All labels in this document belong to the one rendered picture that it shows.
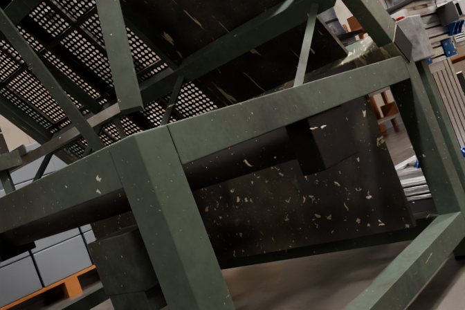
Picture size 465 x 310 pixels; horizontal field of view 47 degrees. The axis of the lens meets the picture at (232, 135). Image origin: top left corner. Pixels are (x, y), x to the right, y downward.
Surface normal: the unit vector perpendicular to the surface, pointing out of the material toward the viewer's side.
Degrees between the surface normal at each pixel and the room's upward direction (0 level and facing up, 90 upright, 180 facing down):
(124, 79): 83
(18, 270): 90
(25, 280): 90
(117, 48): 83
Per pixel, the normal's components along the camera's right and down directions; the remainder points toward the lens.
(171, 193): 0.70, -0.27
